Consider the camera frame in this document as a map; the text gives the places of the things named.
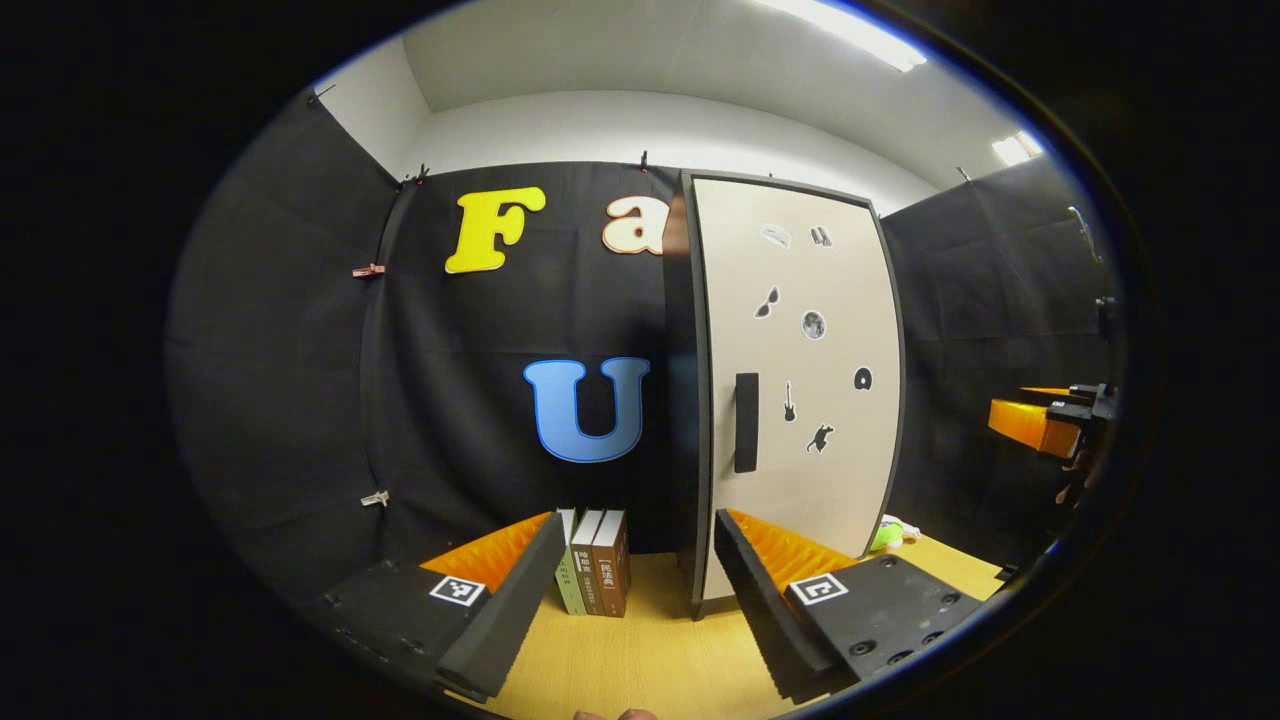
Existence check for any beige brown book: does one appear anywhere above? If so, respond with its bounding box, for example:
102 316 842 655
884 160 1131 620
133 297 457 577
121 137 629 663
570 509 606 617

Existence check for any black cabinet door handle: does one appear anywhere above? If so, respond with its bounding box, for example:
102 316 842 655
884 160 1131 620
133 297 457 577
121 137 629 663
734 372 760 474

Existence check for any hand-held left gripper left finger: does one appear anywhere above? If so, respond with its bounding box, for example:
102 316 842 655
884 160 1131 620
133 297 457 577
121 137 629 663
300 512 566 703

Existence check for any green plush toy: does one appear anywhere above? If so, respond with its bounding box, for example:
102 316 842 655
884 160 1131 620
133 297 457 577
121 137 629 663
868 515 921 553

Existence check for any grey cabinet door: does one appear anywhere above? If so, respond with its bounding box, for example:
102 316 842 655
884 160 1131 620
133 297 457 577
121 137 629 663
690 172 908 604

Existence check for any long ceiling light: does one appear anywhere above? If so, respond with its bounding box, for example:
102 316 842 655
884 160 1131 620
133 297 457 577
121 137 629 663
755 0 929 73

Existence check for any small ceiling light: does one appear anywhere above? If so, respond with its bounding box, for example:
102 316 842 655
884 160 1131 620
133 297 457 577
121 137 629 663
990 130 1045 168

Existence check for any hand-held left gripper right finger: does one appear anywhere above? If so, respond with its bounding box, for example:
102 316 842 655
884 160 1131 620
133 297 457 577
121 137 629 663
712 507 986 704

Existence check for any black backdrop cloth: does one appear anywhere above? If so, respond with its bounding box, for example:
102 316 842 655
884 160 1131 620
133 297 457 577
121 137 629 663
168 85 1116 601

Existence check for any dark brown book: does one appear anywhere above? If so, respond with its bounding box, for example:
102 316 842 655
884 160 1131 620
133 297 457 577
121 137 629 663
592 510 632 619

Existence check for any green book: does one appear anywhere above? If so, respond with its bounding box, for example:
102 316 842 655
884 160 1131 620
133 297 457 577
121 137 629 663
553 508 581 616

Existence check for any dark grey cabinet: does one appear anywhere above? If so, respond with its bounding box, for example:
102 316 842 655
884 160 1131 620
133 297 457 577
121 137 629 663
662 168 911 621

